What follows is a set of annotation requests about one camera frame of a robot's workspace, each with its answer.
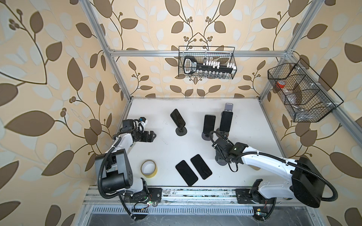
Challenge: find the yellow tape roll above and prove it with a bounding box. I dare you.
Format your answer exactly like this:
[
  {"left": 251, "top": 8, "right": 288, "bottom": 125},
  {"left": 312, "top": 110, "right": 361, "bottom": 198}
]
[{"left": 140, "top": 160, "right": 158, "bottom": 178}]

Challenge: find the black handled tool in basket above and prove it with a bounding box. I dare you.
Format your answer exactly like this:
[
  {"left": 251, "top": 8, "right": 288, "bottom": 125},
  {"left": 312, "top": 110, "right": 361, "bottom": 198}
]
[{"left": 183, "top": 56, "right": 237, "bottom": 74}]

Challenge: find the back wire basket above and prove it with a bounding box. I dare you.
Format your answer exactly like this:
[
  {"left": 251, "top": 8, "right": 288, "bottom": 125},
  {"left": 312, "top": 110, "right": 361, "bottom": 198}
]
[{"left": 178, "top": 45, "right": 237, "bottom": 80}]

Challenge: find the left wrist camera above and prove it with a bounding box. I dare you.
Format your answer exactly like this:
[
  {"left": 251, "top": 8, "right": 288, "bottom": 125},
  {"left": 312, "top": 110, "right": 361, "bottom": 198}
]
[{"left": 120, "top": 117, "right": 148, "bottom": 133}]

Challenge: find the side wire basket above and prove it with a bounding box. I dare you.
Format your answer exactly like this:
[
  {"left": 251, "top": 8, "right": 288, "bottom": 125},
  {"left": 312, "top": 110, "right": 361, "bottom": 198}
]
[{"left": 268, "top": 58, "right": 344, "bottom": 122}]

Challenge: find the front right phone stand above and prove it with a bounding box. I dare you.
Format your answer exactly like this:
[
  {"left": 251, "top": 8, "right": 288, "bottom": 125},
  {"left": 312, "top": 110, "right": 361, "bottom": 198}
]
[{"left": 215, "top": 155, "right": 228, "bottom": 166}]

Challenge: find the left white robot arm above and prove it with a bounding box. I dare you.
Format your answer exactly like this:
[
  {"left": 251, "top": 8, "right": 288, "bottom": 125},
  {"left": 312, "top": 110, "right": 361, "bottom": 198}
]
[{"left": 95, "top": 133, "right": 157, "bottom": 202}]

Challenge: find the phone stand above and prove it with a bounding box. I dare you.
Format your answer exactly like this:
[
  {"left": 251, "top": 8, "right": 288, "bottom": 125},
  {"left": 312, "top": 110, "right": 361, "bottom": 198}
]
[
  {"left": 215, "top": 155, "right": 228, "bottom": 166},
  {"left": 201, "top": 133, "right": 213, "bottom": 141},
  {"left": 175, "top": 127, "right": 187, "bottom": 137},
  {"left": 216, "top": 128, "right": 224, "bottom": 137}
]

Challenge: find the red cap plastic bottle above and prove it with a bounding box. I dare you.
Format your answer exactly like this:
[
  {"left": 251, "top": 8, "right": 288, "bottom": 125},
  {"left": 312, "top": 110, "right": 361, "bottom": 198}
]
[{"left": 276, "top": 80, "right": 295, "bottom": 100}]

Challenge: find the brown cork oval pad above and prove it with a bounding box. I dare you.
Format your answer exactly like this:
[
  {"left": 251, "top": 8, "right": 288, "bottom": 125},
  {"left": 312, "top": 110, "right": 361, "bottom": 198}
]
[{"left": 250, "top": 165, "right": 261, "bottom": 170}]

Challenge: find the back right phone stand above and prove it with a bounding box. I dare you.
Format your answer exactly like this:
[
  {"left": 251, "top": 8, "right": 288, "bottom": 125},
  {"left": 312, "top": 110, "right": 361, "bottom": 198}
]
[{"left": 216, "top": 128, "right": 224, "bottom": 137}]

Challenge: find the back left phone stand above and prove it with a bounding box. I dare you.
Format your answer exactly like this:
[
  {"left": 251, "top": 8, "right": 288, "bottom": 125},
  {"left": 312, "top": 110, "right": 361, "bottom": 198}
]
[{"left": 175, "top": 127, "right": 187, "bottom": 137}]

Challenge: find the black phone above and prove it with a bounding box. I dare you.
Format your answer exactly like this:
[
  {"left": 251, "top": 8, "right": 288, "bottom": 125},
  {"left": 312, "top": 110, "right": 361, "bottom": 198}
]
[
  {"left": 203, "top": 115, "right": 216, "bottom": 134},
  {"left": 190, "top": 154, "right": 213, "bottom": 180},
  {"left": 219, "top": 111, "right": 233, "bottom": 132},
  {"left": 175, "top": 160, "right": 199, "bottom": 186},
  {"left": 170, "top": 109, "right": 186, "bottom": 130}
]

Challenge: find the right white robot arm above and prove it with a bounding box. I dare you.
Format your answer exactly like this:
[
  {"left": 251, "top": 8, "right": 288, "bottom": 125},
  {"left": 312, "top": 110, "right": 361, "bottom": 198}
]
[{"left": 212, "top": 137, "right": 338, "bottom": 208}]

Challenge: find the back middle phone stand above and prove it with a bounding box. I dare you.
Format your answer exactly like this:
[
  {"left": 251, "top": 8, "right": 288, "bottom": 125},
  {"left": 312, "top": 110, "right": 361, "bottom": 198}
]
[{"left": 201, "top": 133, "right": 213, "bottom": 141}]

